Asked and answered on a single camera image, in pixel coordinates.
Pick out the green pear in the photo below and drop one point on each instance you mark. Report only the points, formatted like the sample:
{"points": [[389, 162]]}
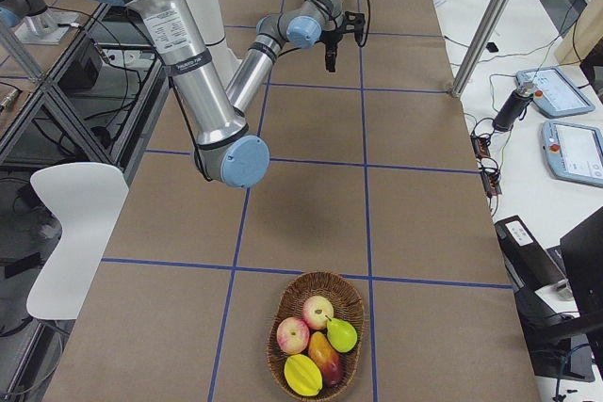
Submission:
{"points": [[341, 334]]}

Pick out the small black puck device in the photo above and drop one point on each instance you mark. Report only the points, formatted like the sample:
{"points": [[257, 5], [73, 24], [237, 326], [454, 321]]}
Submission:
{"points": [[491, 47]]}

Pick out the blue teach pendant near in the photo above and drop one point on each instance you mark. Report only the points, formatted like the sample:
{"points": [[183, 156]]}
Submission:
{"points": [[573, 152]]}

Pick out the woven brown fruit basket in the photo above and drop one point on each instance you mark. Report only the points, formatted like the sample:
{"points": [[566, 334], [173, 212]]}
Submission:
{"points": [[348, 305]]}

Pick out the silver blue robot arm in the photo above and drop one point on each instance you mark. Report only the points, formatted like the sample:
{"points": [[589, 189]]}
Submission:
{"points": [[224, 149]]}

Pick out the pink apple lower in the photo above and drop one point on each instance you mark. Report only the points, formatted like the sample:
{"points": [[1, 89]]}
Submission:
{"points": [[292, 335]]}

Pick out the white pillar with base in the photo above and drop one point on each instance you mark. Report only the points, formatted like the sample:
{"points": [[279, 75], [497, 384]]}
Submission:
{"points": [[212, 6]]}

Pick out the blue teach pendant far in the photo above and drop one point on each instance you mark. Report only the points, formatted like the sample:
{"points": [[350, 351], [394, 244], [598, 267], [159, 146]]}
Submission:
{"points": [[560, 96]]}

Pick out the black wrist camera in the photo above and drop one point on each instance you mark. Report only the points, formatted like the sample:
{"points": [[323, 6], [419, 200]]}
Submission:
{"points": [[354, 23]]}

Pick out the yellow starfruit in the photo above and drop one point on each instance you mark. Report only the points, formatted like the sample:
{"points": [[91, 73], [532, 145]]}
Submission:
{"points": [[302, 375]]}

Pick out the white chair back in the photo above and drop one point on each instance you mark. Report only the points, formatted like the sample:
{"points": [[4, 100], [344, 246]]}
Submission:
{"points": [[86, 198]]}

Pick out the blue teach pendant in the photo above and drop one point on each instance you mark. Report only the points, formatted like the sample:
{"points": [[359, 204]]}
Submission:
{"points": [[560, 96], [573, 152]]}

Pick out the pink apple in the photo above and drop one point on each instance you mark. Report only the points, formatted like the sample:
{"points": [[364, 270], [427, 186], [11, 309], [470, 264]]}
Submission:
{"points": [[316, 311], [292, 335]]}

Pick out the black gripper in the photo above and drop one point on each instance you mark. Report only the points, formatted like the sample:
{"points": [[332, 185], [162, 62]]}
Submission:
{"points": [[331, 42]]}

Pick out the brown paper table cover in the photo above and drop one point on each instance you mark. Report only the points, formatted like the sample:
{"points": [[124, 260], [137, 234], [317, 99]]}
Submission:
{"points": [[372, 177]]}

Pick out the black water bottle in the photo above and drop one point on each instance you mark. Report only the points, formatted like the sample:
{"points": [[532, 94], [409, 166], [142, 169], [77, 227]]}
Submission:
{"points": [[516, 103]]}

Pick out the red yellow mango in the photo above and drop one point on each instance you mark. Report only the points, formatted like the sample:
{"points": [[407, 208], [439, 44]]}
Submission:
{"points": [[326, 358]]}

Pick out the black monitor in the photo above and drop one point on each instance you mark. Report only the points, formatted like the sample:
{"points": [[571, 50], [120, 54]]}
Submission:
{"points": [[582, 257]]}

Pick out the pink apple upper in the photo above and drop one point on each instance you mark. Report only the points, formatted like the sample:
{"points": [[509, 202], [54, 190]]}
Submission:
{"points": [[316, 311]]}

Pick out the aluminium frame post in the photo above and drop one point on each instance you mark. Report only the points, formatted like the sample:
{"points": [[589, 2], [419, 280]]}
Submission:
{"points": [[472, 56]]}

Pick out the black box with label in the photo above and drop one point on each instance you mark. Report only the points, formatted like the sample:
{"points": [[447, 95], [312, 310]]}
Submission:
{"points": [[533, 266]]}

